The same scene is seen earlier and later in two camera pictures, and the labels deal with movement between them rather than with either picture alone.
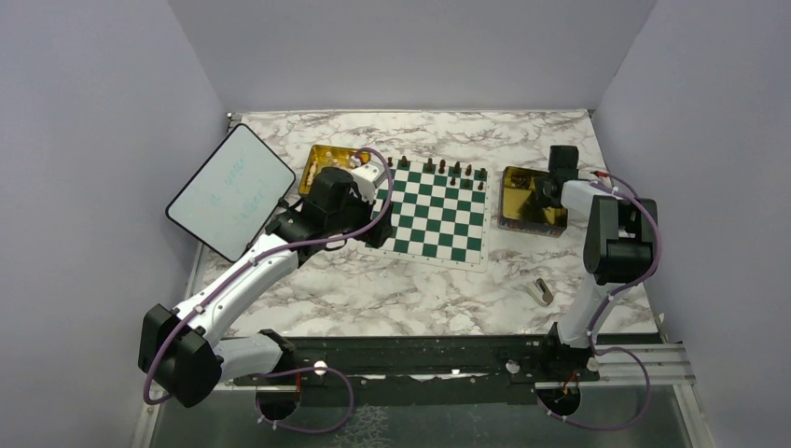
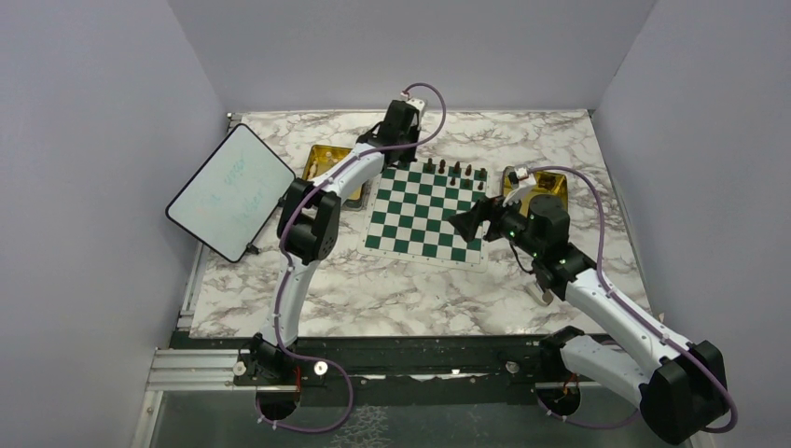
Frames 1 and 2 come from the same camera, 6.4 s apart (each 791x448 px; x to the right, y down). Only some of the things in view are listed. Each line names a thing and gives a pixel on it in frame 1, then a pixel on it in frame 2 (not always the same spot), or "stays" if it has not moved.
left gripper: (377, 235) -> (408, 156)
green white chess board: (440, 215) stays
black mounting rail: (412, 371) stays
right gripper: (540, 184) -> (490, 209)
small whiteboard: (229, 191) stays
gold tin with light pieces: (323, 157) stays
